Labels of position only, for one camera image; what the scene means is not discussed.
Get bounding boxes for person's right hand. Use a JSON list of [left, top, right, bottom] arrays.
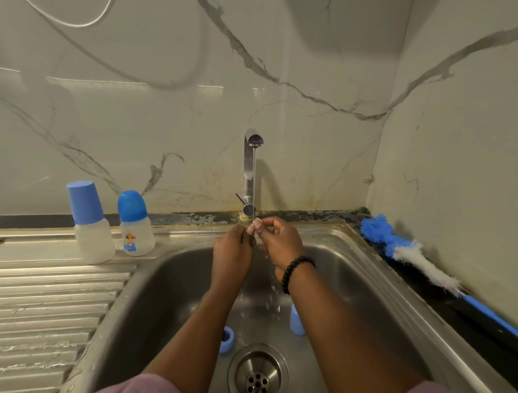
[[248, 216, 305, 283]]

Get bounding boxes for person's left hand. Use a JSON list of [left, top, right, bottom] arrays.
[[211, 224, 256, 293]]

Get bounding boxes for clear silicone nipple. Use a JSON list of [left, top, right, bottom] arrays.
[[250, 219, 267, 246]]

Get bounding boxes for blue cylindrical bottle cap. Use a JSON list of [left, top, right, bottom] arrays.
[[289, 303, 307, 337]]

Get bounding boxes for blue collar ring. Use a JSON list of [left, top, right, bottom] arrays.
[[219, 326, 236, 356]]

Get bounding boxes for blue and white bottle brush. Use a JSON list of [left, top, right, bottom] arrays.
[[359, 214, 518, 337]]

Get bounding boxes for cartoon print baby bottle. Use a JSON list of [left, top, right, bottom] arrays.
[[117, 189, 156, 258]]

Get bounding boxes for translucent bottle front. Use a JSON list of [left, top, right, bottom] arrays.
[[66, 180, 117, 265]]

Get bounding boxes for person's right forearm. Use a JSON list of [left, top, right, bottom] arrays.
[[283, 263, 426, 393]]

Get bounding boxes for person's left forearm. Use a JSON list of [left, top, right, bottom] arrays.
[[144, 279, 244, 393]]

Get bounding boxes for chrome sink faucet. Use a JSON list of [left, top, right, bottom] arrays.
[[235, 128, 265, 220]]

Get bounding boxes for metal sink drain strainer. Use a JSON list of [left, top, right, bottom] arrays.
[[227, 342, 290, 393]]

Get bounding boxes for pink shirt sleeve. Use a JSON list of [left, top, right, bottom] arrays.
[[407, 381, 454, 393], [97, 372, 183, 393]]

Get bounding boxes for stainless steel sink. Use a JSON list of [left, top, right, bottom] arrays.
[[0, 222, 515, 393]]

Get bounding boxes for black bead bracelet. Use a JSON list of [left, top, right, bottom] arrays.
[[281, 255, 317, 295]]

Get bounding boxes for white cable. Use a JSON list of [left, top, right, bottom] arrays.
[[24, 0, 114, 29]]

